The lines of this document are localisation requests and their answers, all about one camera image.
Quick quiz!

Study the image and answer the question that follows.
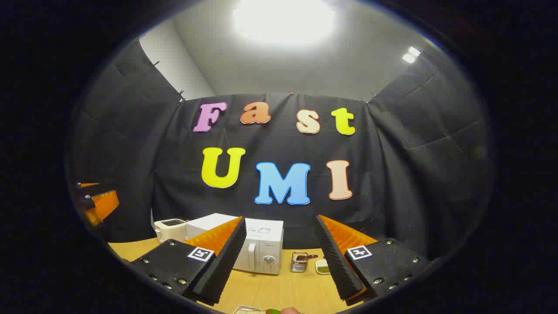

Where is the white toaster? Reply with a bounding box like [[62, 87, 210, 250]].
[[154, 218, 187, 244]]

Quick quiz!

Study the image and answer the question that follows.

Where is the large ceiling light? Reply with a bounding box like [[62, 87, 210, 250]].
[[233, 0, 336, 46]]

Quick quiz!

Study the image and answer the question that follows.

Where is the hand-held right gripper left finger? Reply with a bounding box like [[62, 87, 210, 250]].
[[129, 217, 248, 306]]

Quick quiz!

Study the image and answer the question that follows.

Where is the metal wire utensil holder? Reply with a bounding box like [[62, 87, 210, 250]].
[[290, 252, 309, 273]]

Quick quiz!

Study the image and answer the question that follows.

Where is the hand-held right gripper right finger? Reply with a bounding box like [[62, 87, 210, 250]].
[[314, 214, 432, 302]]

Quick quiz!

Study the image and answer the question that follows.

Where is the white microwave oven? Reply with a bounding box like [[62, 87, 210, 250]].
[[185, 213, 285, 275]]

